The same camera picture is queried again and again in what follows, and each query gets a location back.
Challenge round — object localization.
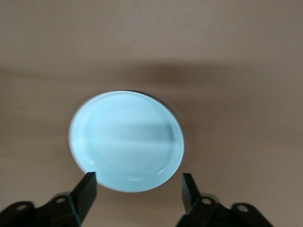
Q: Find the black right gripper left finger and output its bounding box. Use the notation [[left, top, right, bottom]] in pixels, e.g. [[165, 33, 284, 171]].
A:
[[0, 172, 98, 227]]

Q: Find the light blue round plate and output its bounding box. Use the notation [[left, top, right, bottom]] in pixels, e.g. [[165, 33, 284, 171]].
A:
[[68, 91, 185, 192]]

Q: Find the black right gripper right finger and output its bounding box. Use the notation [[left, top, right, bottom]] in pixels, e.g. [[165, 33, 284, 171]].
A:
[[176, 173, 275, 227]]

